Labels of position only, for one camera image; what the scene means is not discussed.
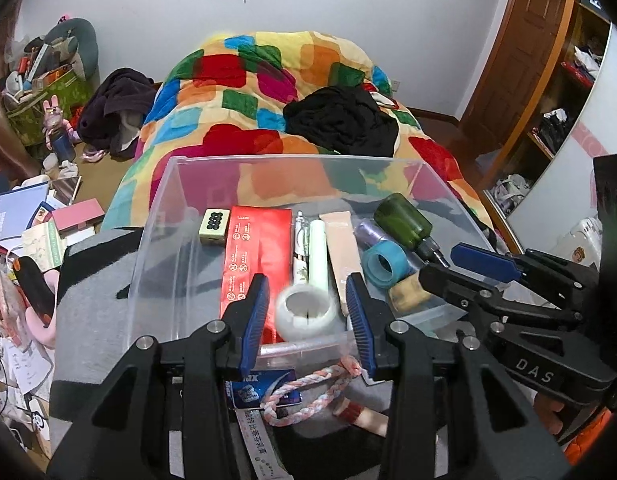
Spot white sliding door pink hearts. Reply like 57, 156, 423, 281
506, 25, 617, 261

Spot grey green neck pillow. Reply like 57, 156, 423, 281
43, 18, 100, 82

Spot clear plastic storage box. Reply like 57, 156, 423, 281
124, 156, 495, 362

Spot pink bunny toy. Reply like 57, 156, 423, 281
42, 99, 72, 144

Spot black orange handheld device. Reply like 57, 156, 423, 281
13, 256, 57, 329

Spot beige soap block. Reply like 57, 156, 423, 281
389, 276, 432, 314

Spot braided pink white headband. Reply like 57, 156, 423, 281
258, 357, 364, 427

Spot black clothes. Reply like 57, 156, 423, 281
283, 86, 401, 159

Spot white suitcase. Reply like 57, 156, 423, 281
553, 216, 603, 267

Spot pink plush item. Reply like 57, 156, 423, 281
24, 270, 62, 349

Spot purple small bottle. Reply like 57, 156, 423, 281
355, 222, 389, 252

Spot white pen-shaped trimmer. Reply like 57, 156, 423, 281
293, 210, 312, 286

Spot beige cosmetic tube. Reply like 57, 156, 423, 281
319, 211, 364, 317

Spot dark purple clothes pile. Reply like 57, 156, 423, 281
78, 67, 157, 159

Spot blue white book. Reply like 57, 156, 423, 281
0, 182, 52, 244

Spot dark blue bottle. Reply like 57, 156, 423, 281
51, 127, 76, 160

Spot person's right hand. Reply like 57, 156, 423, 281
533, 392, 567, 437

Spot blue card packet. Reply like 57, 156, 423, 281
225, 369, 302, 409

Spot wooden door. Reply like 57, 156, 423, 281
459, 0, 573, 124

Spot pink book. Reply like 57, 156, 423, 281
51, 199, 107, 234

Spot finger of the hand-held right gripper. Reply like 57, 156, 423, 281
450, 242, 599, 308
417, 264, 582, 328

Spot red foil packet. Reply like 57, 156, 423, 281
219, 206, 293, 346

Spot pale green book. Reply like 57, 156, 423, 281
23, 221, 70, 271

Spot green patterned storage box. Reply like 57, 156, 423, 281
6, 67, 94, 149

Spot blue tape roll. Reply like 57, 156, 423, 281
363, 241, 407, 290

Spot colourful patchwork quilt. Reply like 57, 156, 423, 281
102, 30, 490, 241

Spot light green tube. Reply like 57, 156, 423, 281
308, 219, 332, 292

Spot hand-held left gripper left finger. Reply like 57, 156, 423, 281
47, 274, 272, 480

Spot green dotted tile box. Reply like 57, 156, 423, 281
199, 208, 232, 245

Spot white shoes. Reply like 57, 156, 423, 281
489, 174, 532, 207

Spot white tape roll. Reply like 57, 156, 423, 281
276, 284, 339, 342

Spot wooden wardrobe shelves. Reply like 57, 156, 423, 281
481, 0, 615, 211

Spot dark green bottle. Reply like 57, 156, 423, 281
373, 192, 450, 267

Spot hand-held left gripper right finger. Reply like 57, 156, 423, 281
345, 272, 572, 480

